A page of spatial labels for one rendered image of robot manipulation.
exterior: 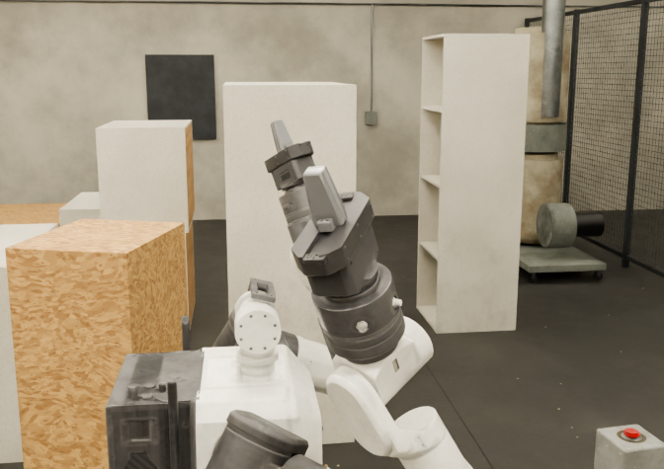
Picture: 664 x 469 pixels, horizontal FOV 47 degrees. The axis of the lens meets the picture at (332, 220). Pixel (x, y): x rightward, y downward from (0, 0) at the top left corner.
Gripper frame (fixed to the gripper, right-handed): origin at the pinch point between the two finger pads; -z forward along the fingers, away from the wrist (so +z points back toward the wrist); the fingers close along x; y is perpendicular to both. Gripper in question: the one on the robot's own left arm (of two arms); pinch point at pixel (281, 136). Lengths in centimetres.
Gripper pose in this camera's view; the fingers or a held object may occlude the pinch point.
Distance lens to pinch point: 144.9
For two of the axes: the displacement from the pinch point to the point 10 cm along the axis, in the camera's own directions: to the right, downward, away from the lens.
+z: 3.3, 9.4, -0.4
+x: 5.4, -2.3, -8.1
